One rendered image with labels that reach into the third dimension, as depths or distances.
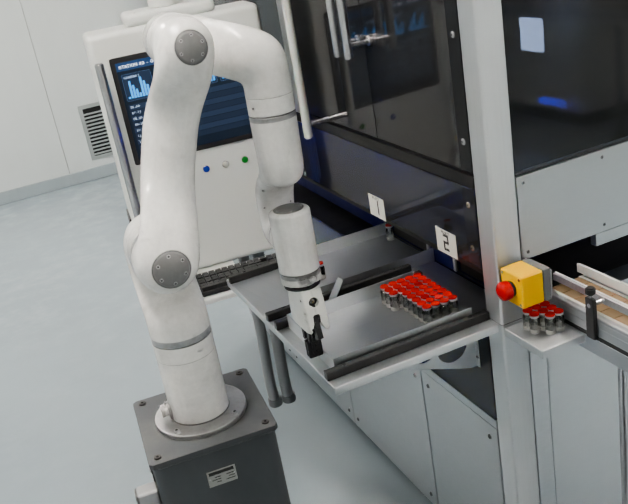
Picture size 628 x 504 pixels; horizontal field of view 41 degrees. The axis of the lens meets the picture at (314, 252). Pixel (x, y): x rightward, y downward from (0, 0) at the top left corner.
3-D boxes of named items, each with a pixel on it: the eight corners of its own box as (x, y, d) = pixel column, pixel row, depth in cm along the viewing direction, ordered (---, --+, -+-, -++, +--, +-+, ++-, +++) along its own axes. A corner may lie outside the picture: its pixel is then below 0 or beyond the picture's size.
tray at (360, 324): (414, 283, 209) (412, 270, 207) (472, 321, 186) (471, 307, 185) (289, 327, 198) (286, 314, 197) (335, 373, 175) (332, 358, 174)
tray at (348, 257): (386, 233, 242) (385, 222, 241) (434, 260, 219) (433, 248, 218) (278, 269, 231) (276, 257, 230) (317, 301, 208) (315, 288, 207)
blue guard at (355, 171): (214, 126, 351) (204, 83, 344) (483, 268, 183) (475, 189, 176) (212, 127, 351) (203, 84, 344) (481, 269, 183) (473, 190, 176)
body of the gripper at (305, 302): (328, 279, 169) (336, 328, 173) (307, 264, 178) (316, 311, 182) (294, 291, 166) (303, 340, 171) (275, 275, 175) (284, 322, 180)
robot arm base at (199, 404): (163, 451, 163) (140, 369, 156) (149, 405, 180) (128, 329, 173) (257, 421, 167) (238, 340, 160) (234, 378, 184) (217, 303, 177)
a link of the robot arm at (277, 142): (233, 108, 168) (259, 247, 179) (256, 121, 154) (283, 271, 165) (275, 98, 171) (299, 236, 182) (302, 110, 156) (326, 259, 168)
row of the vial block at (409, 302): (396, 297, 203) (394, 280, 201) (435, 324, 187) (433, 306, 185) (388, 300, 202) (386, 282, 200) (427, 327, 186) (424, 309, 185)
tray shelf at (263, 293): (379, 235, 247) (378, 229, 246) (528, 320, 186) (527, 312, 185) (227, 285, 231) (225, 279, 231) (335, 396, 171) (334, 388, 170)
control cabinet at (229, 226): (287, 225, 285) (241, -13, 255) (303, 243, 268) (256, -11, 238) (140, 264, 274) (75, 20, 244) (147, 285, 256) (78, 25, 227)
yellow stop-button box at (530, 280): (530, 287, 179) (528, 257, 176) (552, 299, 173) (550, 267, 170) (500, 298, 177) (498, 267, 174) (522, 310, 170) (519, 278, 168)
